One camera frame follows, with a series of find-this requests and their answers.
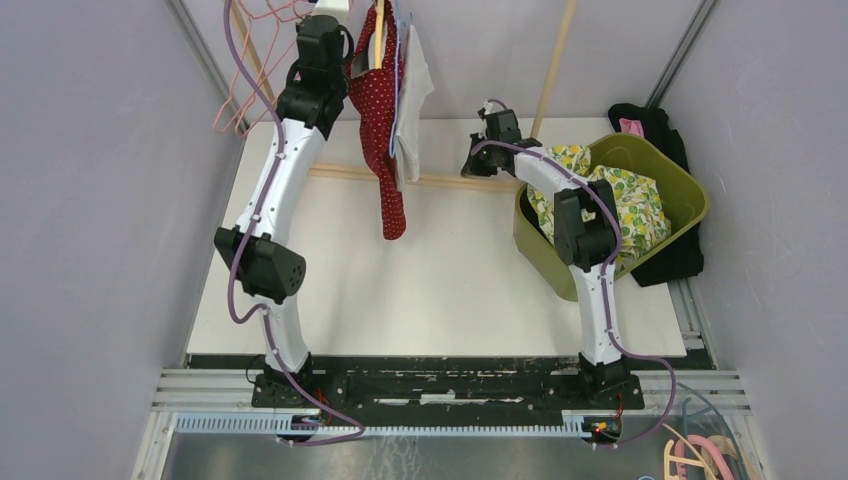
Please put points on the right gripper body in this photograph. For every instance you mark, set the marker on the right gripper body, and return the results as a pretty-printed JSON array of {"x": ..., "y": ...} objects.
[{"x": 481, "y": 163}]

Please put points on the lemon print skirt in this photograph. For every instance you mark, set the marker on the lemon print skirt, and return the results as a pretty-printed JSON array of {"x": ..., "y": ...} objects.
[{"x": 643, "y": 222}]

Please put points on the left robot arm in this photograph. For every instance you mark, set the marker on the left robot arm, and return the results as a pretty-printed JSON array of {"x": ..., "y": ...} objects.
[{"x": 264, "y": 274}]

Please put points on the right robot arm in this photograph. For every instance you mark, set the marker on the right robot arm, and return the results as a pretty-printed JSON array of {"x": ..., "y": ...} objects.
[{"x": 587, "y": 236}]

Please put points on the red polka dot skirt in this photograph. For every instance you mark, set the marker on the red polka dot skirt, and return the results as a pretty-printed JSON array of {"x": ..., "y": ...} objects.
[{"x": 372, "y": 95}]

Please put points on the wooden clothes rack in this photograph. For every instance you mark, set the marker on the wooden clothes rack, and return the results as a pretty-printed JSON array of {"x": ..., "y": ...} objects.
[{"x": 253, "y": 72}]

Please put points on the white garment on rack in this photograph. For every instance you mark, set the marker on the white garment on rack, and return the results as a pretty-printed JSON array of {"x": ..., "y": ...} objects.
[{"x": 415, "y": 87}]

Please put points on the olive green plastic basket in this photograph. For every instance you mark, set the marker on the olive green plastic basket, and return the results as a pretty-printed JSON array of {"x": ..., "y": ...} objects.
[{"x": 684, "y": 200}]

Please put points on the black garment behind basket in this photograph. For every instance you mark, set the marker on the black garment behind basket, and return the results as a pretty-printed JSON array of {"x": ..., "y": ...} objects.
[{"x": 684, "y": 257}]

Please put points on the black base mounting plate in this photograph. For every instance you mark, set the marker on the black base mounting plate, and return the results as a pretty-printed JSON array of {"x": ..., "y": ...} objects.
[{"x": 430, "y": 391}]

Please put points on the pile of spare hangers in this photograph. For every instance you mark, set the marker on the pile of spare hangers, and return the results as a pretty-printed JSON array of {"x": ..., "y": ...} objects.
[{"x": 704, "y": 445}]

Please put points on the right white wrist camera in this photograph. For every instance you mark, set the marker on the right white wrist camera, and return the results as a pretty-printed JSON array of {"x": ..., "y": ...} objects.
[{"x": 491, "y": 106}]

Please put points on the blue wire hanger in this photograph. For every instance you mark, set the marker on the blue wire hanger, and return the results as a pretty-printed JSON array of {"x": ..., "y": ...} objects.
[{"x": 401, "y": 23}]

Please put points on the right aluminium frame post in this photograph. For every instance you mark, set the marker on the right aluminium frame post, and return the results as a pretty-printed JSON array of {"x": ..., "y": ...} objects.
[{"x": 697, "y": 23}]

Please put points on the aluminium frame post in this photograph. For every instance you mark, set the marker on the aluminium frame post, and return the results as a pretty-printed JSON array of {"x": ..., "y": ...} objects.
[
  {"x": 180, "y": 13},
  {"x": 697, "y": 23}
]

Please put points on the white slotted cable duct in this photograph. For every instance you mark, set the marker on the white slotted cable duct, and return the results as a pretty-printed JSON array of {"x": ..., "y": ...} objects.
[{"x": 293, "y": 425}]

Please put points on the left aluminium frame post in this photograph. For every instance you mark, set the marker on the left aluminium frame post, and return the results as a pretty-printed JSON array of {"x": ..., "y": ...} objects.
[{"x": 180, "y": 13}]

